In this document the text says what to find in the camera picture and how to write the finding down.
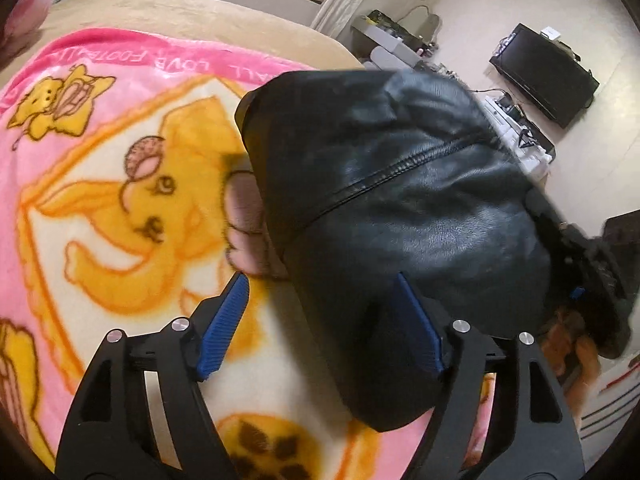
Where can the small white box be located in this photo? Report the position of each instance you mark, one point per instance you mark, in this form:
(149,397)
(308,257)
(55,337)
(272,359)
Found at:
(550,34)

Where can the grey cabinet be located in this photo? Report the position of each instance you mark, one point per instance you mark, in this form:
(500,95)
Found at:
(390,40)

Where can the brown furry cloth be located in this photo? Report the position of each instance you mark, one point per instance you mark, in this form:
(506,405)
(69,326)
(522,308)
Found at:
(570,355)

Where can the black leather jacket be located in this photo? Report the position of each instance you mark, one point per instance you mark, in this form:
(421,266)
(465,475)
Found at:
(400,210)

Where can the white dresser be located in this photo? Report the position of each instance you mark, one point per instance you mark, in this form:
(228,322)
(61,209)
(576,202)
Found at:
(520,135)

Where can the black television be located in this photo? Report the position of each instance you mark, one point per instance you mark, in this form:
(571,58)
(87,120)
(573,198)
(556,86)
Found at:
(545,75)

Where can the dark brown object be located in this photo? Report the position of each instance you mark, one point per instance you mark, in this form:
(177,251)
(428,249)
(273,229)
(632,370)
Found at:
(625,232)

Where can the pink printed blanket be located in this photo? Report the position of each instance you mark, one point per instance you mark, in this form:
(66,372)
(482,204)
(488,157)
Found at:
(125,285)

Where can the white striped panel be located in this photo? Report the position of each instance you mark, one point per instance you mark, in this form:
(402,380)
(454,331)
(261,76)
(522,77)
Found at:
(610,400)

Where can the pink quilt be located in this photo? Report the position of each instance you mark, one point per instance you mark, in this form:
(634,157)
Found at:
(30,15)

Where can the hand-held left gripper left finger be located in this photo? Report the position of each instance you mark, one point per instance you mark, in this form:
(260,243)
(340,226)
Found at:
(225,325)

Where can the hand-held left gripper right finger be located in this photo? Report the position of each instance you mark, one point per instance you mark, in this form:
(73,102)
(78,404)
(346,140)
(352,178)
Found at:
(420,325)

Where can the beige bed sheet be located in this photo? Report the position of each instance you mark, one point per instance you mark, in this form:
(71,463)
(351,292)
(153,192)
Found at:
(200,15)

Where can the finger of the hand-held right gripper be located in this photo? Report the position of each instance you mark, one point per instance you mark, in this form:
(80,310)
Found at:
(576,294)

